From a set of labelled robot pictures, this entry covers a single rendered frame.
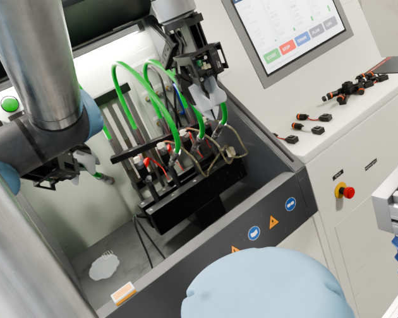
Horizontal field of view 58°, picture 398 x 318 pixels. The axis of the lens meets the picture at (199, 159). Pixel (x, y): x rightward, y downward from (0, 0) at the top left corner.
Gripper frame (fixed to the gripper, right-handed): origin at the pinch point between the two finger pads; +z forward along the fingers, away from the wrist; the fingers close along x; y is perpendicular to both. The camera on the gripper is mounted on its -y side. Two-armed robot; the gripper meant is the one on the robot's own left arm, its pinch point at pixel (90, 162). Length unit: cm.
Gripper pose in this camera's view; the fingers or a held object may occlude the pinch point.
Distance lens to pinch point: 84.5
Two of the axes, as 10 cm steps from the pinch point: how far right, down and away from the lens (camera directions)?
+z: 4.4, 2.4, 8.7
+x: 8.3, -4.9, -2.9
